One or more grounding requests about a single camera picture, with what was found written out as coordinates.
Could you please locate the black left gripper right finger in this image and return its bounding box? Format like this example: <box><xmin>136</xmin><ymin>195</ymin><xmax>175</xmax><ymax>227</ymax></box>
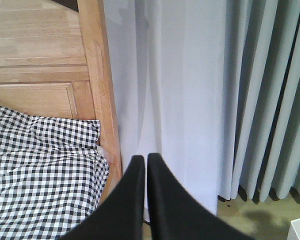
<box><xmin>147</xmin><ymin>153</ymin><xmax>251</xmax><ymax>240</ymax></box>

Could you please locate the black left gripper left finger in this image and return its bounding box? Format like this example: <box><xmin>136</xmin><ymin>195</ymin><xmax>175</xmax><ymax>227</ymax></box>
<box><xmin>60</xmin><ymin>155</ymin><xmax>144</xmax><ymax>240</ymax></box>

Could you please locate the black white checkered bedding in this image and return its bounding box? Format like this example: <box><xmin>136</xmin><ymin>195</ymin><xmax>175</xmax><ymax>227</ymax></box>
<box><xmin>0</xmin><ymin>106</ymin><xmax>109</xmax><ymax>240</ymax></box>

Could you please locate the light grey curtain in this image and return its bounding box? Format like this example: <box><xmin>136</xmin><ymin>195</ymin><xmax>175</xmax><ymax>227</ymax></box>
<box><xmin>104</xmin><ymin>0</ymin><xmax>300</xmax><ymax>213</ymax></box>

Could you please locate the wooden bed frame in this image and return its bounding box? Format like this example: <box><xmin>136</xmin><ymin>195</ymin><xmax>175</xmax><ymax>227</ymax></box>
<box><xmin>0</xmin><ymin>0</ymin><xmax>122</xmax><ymax>201</ymax></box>

